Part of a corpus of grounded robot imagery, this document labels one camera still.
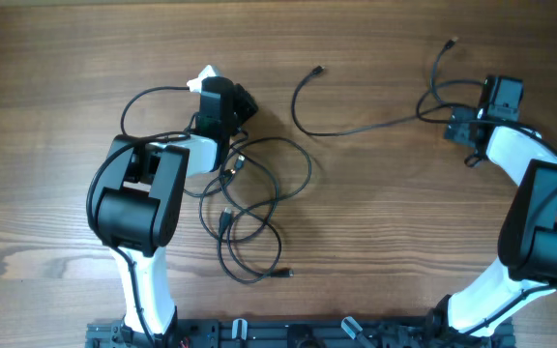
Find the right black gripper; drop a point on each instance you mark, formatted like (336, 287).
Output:
(459, 124)

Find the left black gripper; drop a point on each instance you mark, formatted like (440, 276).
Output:
(245, 98)

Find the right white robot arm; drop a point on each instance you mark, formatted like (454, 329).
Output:
(525, 268)

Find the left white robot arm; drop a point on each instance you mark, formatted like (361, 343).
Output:
(134, 201)

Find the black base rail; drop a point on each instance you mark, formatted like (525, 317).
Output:
(394, 332)

